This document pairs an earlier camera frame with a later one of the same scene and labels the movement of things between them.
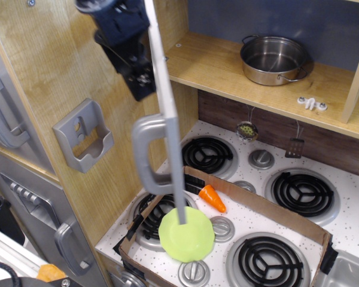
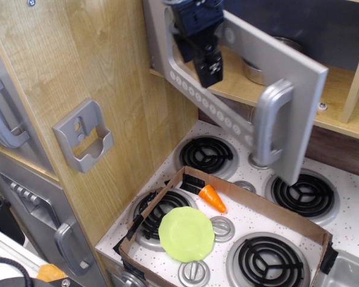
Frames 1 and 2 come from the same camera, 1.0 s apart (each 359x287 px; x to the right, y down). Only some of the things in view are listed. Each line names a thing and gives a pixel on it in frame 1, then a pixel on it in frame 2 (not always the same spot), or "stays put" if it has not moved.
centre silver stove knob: [224, 229] stays put
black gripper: [122, 23] to [194, 23]
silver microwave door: [147, 124] to [273, 97]
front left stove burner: [149, 235] stays put
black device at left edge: [2, 219] stays put
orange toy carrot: [209, 193] stays put
